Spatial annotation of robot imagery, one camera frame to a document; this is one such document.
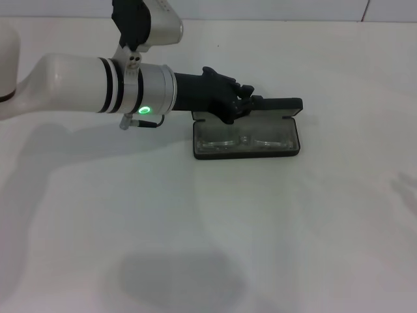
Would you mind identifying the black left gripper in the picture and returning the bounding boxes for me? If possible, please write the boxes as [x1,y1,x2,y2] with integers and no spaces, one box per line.
[174,67,265,125]

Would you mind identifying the black glasses case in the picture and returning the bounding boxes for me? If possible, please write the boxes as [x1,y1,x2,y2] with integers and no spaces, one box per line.
[191,97,304,160]

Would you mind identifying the clear transparent glasses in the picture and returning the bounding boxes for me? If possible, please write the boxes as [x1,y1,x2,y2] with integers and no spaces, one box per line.
[197,130,294,153]

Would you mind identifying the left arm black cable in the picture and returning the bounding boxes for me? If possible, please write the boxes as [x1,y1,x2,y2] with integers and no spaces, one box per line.
[119,112,165,130]

